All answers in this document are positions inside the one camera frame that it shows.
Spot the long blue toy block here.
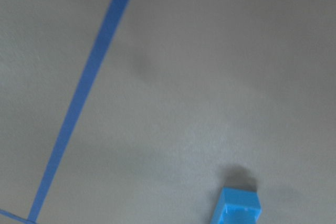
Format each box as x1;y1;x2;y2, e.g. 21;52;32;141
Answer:
210;187;261;224

